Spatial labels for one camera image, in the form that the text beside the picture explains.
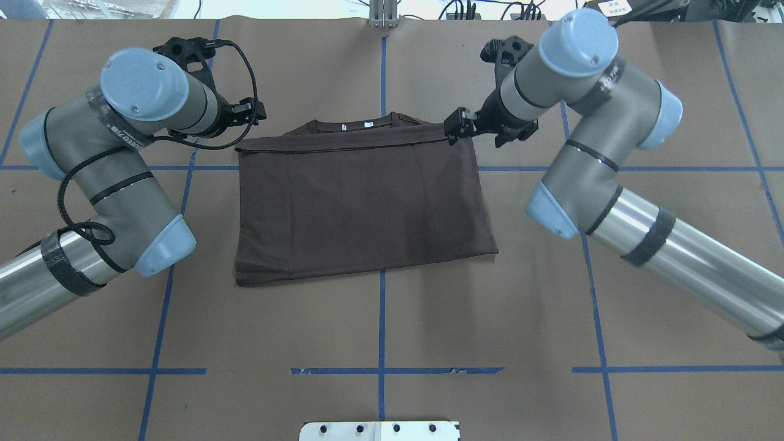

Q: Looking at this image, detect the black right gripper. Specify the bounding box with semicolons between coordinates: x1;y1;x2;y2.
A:
443;89;540;148

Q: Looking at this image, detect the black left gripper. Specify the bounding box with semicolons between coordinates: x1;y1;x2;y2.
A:
212;93;267;137

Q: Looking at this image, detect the brown t-shirt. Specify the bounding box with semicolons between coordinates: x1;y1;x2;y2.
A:
235;112;498;287

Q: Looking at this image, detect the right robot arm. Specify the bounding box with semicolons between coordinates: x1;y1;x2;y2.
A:
443;9;783;352

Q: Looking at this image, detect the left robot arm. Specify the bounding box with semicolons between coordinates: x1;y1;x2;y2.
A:
1;37;266;339

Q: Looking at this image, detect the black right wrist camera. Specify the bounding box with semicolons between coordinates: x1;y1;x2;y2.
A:
480;36;535;69

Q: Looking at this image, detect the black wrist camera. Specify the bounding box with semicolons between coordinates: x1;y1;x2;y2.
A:
480;36;535;69
153;37;216;91

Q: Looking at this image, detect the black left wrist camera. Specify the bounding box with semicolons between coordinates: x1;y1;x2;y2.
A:
153;37;216;91

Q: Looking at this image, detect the aluminium frame post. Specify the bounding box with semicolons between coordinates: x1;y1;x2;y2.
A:
365;0;399;28

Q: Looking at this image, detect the black left camera cable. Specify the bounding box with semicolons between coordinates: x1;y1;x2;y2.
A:
58;39;260;274

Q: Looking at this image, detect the white pedestal column base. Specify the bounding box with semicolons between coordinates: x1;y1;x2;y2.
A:
299;420;461;440

